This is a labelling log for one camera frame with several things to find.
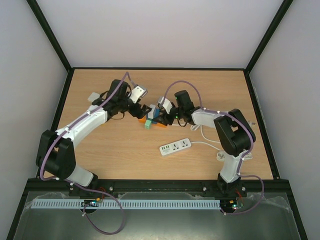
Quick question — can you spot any orange power strip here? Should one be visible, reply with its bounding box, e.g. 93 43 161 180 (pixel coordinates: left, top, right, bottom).
138 117 167 129

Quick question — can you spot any white charger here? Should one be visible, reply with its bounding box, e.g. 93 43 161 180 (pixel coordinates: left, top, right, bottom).
147 104 157 120

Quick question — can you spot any green usb adapter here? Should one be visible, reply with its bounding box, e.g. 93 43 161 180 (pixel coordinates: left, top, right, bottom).
144 119 152 130

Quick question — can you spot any blue cube socket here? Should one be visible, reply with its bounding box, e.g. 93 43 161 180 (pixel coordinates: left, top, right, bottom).
151 108 160 119

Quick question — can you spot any white power strip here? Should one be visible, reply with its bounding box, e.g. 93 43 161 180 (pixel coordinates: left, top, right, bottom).
159 138 192 156

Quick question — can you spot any white square plug adapter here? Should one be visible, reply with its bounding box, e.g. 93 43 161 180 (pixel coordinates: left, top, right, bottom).
87 92 100 103

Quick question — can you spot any white power strip cable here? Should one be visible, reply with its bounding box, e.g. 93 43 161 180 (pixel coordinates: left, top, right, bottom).
190 140 253 162

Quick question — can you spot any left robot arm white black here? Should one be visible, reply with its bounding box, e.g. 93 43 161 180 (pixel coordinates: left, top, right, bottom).
36 79 151 187

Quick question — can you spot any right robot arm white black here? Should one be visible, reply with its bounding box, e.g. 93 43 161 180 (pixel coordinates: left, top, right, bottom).
155 90 256 196

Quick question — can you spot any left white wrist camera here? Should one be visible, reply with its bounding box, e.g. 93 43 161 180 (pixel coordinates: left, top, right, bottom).
129 85 148 104

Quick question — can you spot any orange strip white cable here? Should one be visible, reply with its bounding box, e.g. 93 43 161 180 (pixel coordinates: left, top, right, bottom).
189 120 256 141

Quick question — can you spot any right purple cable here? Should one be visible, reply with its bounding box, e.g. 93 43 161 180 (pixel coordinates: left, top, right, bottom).
163 80 265 216

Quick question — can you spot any purple cable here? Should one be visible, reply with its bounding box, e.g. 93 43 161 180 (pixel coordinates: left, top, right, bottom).
163 80 265 216
39 71 137 235

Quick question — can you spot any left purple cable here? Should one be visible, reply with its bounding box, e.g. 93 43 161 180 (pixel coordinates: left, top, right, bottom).
39 71 137 235

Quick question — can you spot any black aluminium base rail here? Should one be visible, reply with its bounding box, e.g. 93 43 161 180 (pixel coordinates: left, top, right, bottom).
23 178 293 199

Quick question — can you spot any light blue slotted cable duct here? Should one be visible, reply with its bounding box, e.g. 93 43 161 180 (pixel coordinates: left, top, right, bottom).
31 199 221 210

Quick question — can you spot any black enclosure frame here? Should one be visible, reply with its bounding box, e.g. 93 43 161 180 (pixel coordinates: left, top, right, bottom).
7 0 308 240

